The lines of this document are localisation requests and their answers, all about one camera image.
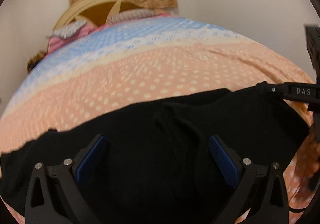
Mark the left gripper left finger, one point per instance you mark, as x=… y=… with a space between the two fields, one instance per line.
x=53 y=195

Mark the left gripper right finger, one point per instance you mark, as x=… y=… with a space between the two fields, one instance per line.
x=260 y=188

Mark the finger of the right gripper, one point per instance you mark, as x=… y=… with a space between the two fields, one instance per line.
x=267 y=88

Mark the black pants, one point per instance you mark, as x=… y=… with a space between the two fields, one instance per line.
x=156 y=166

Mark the right hand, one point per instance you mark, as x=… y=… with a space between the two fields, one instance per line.
x=312 y=153

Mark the brown bag beside bed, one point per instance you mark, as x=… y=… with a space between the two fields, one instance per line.
x=33 y=61

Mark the polka dot bed cover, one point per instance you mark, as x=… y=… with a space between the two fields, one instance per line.
x=133 y=62

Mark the striped pillow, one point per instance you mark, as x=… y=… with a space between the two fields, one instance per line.
x=133 y=14

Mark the grey patterned pillow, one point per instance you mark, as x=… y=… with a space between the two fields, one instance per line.
x=68 y=31

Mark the pink folded blanket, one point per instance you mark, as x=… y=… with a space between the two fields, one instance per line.
x=56 y=43

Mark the cream wooden headboard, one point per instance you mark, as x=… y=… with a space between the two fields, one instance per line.
x=95 y=11

